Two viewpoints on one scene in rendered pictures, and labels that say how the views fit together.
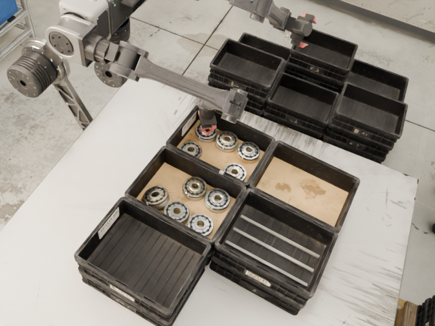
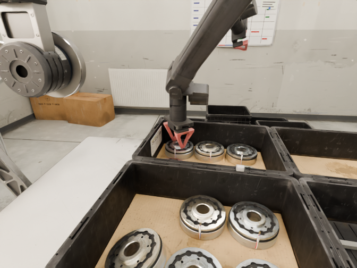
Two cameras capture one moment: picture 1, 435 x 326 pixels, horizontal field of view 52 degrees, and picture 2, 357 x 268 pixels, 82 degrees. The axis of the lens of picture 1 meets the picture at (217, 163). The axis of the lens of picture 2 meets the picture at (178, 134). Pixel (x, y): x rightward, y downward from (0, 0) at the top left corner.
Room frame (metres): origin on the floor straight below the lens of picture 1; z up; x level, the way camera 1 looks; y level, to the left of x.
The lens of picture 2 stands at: (0.69, 0.17, 1.21)
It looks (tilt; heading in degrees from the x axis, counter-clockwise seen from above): 25 degrees down; 352
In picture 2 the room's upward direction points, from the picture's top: straight up
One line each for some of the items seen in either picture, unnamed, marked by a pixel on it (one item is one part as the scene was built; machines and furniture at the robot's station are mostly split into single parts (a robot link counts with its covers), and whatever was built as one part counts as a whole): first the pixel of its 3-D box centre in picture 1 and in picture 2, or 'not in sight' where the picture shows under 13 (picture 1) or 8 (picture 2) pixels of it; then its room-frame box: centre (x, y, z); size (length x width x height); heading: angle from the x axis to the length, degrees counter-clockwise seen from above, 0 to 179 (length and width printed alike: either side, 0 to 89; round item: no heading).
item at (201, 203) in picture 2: (195, 185); (202, 209); (1.03, 0.07, 0.86); 0.05 x 0.05 x 0.01
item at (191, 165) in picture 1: (185, 198); (199, 237); (0.96, 0.10, 0.87); 0.40 x 0.30 x 0.11; 71
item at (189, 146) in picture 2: (206, 130); (179, 145); (1.35, 0.08, 0.86); 0.10 x 0.10 x 0.01
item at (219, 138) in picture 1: (227, 140); (209, 148); (1.31, -0.02, 0.86); 0.10 x 0.10 x 0.01
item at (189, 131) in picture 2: (207, 125); (180, 134); (1.33, 0.08, 0.91); 0.07 x 0.07 x 0.09; 20
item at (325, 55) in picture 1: (315, 72); (225, 131); (2.49, -0.55, 0.37); 0.40 x 0.30 x 0.45; 76
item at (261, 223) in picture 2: (217, 198); (253, 217); (0.99, -0.03, 0.86); 0.05 x 0.05 x 0.01
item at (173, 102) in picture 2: not in sight; (179, 95); (1.34, 0.08, 1.04); 0.07 x 0.06 x 0.07; 76
